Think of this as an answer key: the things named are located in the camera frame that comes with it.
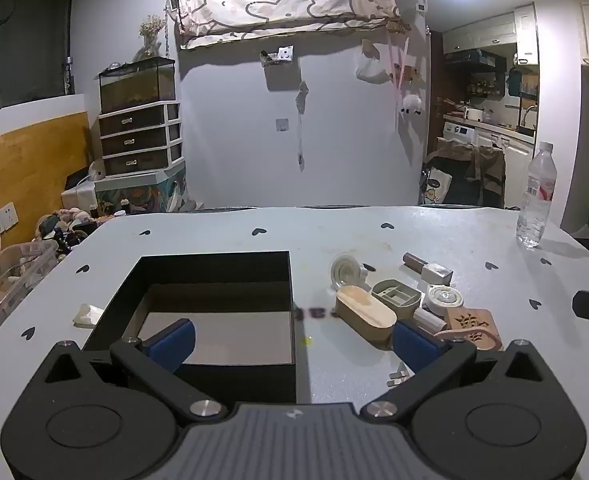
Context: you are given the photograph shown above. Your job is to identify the clear plastic storage bin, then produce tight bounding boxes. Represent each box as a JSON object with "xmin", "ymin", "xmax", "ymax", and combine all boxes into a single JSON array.
[{"xmin": 0, "ymin": 240, "xmax": 59, "ymax": 333}]

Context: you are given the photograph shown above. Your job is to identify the white round reel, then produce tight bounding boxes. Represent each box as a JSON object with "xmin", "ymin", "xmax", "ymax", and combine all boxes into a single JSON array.
[{"xmin": 329, "ymin": 252, "xmax": 376, "ymax": 292}]

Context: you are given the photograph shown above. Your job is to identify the glass fish tank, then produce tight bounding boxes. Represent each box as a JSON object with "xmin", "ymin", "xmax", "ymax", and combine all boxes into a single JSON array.
[{"xmin": 98, "ymin": 57, "xmax": 178, "ymax": 114}]

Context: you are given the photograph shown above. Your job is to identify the pile of stuffed toys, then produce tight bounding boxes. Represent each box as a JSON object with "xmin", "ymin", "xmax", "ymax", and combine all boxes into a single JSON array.
[{"xmin": 34, "ymin": 206, "xmax": 101, "ymax": 257}]

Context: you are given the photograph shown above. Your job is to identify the clear plastic water bottle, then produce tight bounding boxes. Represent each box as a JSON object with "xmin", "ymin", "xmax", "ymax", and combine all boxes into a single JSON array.
[{"xmin": 515, "ymin": 141, "xmax": 558, "ymax": 249}]

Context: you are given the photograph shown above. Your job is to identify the pink strap holder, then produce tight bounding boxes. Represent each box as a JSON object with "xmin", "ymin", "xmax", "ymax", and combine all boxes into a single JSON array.
[{"xmin": 433, "ymin": 327, "xmax": 486, "ymax": 345}]

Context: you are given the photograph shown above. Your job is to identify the dark window curtain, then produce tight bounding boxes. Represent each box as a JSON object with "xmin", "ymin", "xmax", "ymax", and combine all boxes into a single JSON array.
[{"xmin": 0, "ymin": 0, "xmax": 74, "ymax": 114}]

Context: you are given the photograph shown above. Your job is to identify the black box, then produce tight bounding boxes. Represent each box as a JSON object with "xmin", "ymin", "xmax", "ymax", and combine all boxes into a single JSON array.
[{"xmin": 82, "ymin": 251, "xmax": 297, "ymax": 405}]

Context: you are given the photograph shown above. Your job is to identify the white wall outlet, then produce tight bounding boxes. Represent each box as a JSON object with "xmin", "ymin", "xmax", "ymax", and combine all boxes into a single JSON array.
[{"xmin": 0, "ymin": 202, "xmax": 19, "ymax": 241}]

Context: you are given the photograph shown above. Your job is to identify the grey-green rectangular container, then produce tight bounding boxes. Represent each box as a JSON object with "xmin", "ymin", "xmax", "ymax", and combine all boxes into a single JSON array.
[{"xmin": 371, "ymin": 279, "xmax": 422, "ymax": 321}]

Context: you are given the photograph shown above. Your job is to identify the chair with brown cloth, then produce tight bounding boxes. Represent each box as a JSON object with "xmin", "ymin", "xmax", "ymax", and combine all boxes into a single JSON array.
[{"xmin": 425, "ymin": 136, "xmax": 506, "ymax": 209}]

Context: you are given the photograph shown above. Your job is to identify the pink ribbons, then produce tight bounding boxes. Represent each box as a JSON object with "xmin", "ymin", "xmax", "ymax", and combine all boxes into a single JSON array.
[{"xmin": 385, "ymin": 30, "xmax": 411, "ymax": 113}]

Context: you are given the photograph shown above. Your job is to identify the carved wooden block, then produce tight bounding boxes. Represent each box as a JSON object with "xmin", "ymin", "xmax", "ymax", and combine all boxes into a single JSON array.
[{"xmin": 445, "ymin": 306, "xmax": 504, "ymax": 352}]

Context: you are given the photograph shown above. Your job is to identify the white hanging plastic bag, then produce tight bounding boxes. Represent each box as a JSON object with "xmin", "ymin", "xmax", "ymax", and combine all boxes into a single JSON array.
[{"xmin": 355, "ymin": 40, "xmax": 393, "ymax": 84}]

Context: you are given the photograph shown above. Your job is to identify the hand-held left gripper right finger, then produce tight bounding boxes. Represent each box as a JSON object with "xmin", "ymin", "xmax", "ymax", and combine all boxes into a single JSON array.
[{"xmin": 360, "ymin": 320, "xmax": 545, "ymax": 421}]

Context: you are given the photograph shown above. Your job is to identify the white washing machine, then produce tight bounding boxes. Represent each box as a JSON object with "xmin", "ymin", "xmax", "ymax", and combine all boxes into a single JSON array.
[{"xmin": 443, "ymin": 121, "xmax": 477, "ymax": 147}]

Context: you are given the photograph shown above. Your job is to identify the round tin with white label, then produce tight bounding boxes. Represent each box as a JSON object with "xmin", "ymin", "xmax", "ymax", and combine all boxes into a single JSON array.
[{"xmin": 421, "ymin": 284, "xmax": 462, "ymax": 317}]

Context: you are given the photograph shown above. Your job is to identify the printed tote bag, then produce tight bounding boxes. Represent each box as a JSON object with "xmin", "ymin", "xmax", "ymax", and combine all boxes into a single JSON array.
[{"xmin": 421, "ymin": 170, "xmax": 453, "ymax": 205}]

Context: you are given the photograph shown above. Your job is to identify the dried flower bouquet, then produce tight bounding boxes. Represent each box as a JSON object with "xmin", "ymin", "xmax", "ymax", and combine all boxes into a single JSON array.
[{"xmin": 138, "ymin": 14, "xmax": 168, "ymax": 59}]

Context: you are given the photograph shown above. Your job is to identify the white cylinder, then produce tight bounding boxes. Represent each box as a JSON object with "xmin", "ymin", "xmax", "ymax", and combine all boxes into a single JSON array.
[{"xmin": 413, "ymin": 307, "xmax": 449, "ymax": 335}]

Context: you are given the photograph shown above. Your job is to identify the wall bracket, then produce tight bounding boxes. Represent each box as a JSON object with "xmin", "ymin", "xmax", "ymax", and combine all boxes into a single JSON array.
[{"xmin": 259, "ymin": 45, "xmax": 295, "ymax": 67}]

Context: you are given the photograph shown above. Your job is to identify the white appliance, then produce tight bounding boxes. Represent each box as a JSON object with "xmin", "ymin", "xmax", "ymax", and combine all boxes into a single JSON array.
[{"xmin": 61, "ymin": 159, "xmax": 109, "ymax": 212}]

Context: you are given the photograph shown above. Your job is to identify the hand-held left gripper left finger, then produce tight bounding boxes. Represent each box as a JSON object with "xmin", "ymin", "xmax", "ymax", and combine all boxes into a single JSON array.
[{"xmin": 39, "ymin": 318, "xmax": 229, "ymax": 423}]

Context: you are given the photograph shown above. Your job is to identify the oval wooden box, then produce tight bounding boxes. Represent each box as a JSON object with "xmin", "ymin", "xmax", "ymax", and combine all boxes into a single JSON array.
[{"xmin": 335, "ymin": 285, "xmax": 397, "ymax": 352}]

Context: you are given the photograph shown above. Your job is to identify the white drawer unit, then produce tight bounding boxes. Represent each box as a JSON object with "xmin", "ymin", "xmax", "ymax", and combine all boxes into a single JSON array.
[{"xmin": 97, "ymin": 101, "xmax": 184, "ymax": 177}]

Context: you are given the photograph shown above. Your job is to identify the crumpled clear plastic wrap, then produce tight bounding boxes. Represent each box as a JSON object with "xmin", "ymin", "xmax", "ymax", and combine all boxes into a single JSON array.
[{"xmin": 73, "ymin": 303, "xmax": 105, "ymax": 329}]

